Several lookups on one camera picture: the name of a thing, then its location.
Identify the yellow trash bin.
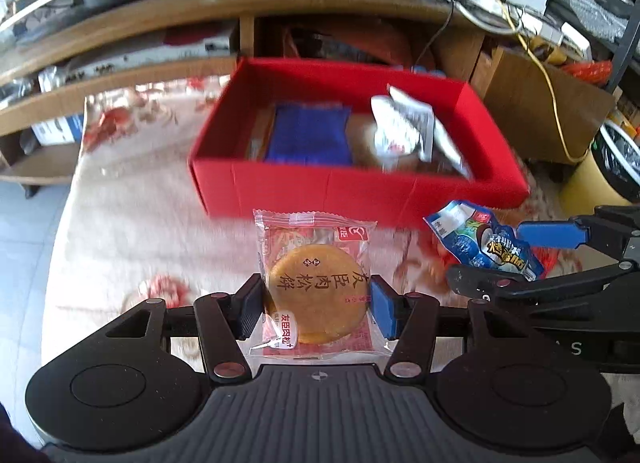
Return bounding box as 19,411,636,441
559,120,640,216

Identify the white set-top box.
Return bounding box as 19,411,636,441
64,36,237,80

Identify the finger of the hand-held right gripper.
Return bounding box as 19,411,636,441
517,206,640,264
446,263,640,304

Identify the silver white small packet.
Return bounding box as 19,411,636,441
387,86,475,179

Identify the clear pastry packet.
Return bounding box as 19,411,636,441
248,209,393,359

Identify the white and blue box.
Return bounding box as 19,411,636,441
31,114,84,147

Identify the wooden television cabinet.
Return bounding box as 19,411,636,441
0,0,618,199

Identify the red cardboard box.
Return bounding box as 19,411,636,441
187,57,532,230

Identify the blue snack packet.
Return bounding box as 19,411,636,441
424,200,547,282

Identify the white power strip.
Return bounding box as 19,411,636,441
462,0,593,51

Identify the black cable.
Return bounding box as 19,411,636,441
412,0,457,69

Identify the red plastic bag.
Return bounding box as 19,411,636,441
567,60,614,88

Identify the bubble wrap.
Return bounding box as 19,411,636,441
550,0,628,39

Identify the blue and orange bread packet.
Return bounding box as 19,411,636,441
247,102,353,166

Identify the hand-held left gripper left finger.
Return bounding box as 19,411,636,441
102,273,264,385

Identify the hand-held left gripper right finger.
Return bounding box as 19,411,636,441
369,275,541,380

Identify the yellow cable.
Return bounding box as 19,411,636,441
347,0,591,164

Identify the black shelf rack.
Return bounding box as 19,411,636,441
544,0,640,95

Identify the red snack packet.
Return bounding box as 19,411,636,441
537,248,561,278

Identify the white snack packet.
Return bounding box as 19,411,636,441
371,93,435,168

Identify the dark red bag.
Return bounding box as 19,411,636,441
280,26,416,69

